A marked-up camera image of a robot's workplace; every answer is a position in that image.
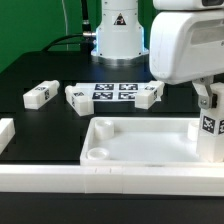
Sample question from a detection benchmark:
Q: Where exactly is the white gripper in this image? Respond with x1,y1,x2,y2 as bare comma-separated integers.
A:
149,9,224,110

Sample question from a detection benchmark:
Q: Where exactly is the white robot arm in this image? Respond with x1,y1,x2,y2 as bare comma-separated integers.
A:
91,0,224,109

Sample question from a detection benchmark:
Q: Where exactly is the thin white cable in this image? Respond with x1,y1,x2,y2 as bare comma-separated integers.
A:
61,0,70,52

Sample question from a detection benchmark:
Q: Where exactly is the white left obstacle block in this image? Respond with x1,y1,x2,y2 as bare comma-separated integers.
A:
0,118,15,154

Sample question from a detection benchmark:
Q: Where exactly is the white marker base plate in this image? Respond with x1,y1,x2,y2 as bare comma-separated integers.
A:
73,82,162,102

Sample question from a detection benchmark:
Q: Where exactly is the white desk top tray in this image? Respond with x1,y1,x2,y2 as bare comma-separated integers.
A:
80,117,224,167

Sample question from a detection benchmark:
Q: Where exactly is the black cable with connector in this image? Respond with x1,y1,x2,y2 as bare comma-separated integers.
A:
41,0,98,53

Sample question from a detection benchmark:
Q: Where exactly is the white front obstacle bar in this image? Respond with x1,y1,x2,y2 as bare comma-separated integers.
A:
0,165,224,196

